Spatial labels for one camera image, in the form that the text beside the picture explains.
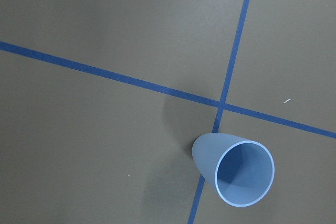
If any light blue plastic cup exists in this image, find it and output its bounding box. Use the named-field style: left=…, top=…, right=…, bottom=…
left=192, top=133, right=275, bottom=207

